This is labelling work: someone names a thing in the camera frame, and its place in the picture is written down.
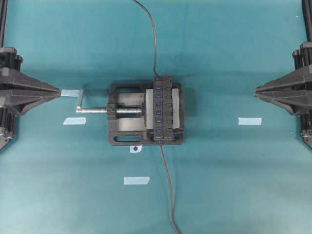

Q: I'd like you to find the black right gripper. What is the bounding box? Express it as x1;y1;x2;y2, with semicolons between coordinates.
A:
254;42;312;148

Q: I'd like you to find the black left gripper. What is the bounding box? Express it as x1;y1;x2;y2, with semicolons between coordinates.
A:
0;47;60;144

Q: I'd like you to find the black USB cable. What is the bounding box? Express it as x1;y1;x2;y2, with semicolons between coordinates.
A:
159;143;182;234

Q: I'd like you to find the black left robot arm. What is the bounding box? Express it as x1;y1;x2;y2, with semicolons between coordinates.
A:
0;0;61;149

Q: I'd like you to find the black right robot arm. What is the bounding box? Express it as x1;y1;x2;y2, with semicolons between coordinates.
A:
254;0;312;148

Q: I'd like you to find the black multiport USB hub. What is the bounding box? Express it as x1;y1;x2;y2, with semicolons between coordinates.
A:
153;76;173;144

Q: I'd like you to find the blue tape strip near crank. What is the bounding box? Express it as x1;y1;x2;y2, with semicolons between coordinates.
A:
61;89;80;97

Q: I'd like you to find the blue tape strip left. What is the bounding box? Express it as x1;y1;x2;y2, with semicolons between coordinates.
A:
63;117;86;125

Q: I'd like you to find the blue tape strip right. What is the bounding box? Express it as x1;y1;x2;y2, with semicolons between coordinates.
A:
238;117;262;125

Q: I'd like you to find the black bench vise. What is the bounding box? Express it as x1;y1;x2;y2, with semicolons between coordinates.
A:
76;81;184;146

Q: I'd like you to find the white sticker with dark dot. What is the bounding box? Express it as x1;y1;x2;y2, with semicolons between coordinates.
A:
130;145;142;153

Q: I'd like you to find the blue tape strip bottom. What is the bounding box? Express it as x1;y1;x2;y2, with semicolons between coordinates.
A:
124;176;150;185

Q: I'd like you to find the black hub power cable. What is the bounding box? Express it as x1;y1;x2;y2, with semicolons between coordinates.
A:
131;0;161;77

